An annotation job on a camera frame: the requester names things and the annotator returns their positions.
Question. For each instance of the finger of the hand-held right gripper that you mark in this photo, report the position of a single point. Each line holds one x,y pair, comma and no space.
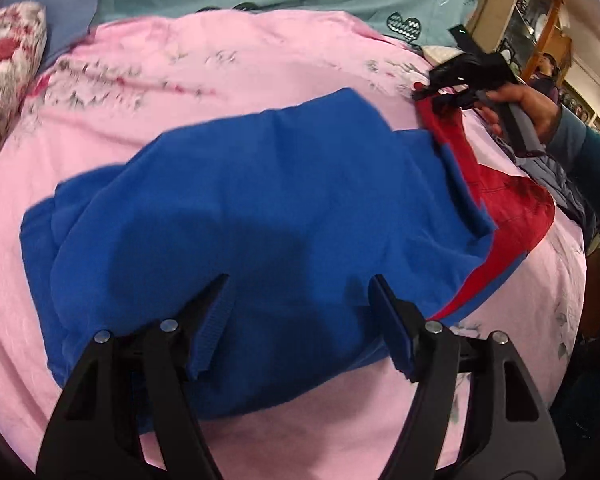
437,94

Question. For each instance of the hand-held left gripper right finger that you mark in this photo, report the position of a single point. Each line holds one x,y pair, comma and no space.
399,342

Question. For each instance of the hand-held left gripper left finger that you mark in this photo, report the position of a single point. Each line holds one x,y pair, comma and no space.
211,332

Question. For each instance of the blue and red pants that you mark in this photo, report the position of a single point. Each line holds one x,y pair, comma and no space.
280,200

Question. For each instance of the person's right forearm teal sleeve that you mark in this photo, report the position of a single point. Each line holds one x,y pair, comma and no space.
587,170

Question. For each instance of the person's right hand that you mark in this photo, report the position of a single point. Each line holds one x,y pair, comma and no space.
535,107

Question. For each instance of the small white cloth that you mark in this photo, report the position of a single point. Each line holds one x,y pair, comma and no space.
439,52

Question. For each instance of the wooden glass cabinet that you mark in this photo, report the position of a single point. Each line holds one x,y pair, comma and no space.
535,15

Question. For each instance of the pink floral bed sheet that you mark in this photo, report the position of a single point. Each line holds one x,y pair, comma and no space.
190,70

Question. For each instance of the red floral pillow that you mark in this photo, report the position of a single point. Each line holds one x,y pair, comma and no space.
5,70

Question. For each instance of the blue-grey cloth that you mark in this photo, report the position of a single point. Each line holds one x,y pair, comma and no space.
55,10

